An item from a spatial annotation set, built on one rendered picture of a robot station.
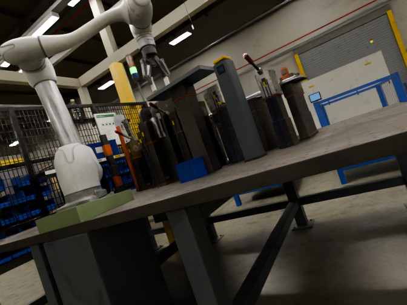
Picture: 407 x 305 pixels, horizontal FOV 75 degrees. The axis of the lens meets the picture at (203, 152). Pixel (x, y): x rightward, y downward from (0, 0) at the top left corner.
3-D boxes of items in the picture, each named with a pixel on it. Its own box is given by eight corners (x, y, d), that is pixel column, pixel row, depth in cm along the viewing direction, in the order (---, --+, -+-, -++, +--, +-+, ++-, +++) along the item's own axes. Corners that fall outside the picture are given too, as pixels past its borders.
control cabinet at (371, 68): (317, 143, 860) (291, 72, 864) (318, 141, 907) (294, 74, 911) (405, 117, 748) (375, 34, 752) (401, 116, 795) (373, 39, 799)
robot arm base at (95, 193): (94, 200, 106) (91, 186, 106) (54, 213, 113) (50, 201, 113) (122, 191, 123) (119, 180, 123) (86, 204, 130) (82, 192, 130)
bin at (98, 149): (121, 154, 219) (115, 138, 219) (85, 162, 196) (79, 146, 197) (111, 158, 230) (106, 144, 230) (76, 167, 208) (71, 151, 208)
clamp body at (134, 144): (154, 187, 188) (137, 139, 188) (143, 191, 180) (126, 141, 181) (148, 189, 192) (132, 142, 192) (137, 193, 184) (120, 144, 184)
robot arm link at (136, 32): (134, 45, 142) (134, 32, 129) (125, 18, 142) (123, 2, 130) (154, 41, 145) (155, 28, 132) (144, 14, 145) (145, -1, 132)
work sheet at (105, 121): (125, 143, 251) (114, 112, 251) (104, 147, 232) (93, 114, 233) (124, 143, 252) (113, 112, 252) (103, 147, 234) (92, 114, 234)
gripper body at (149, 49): (144, 45, 133) (150, 62, 132) (158, 45, 138) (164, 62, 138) (137, 52, 138) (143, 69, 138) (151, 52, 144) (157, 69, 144)
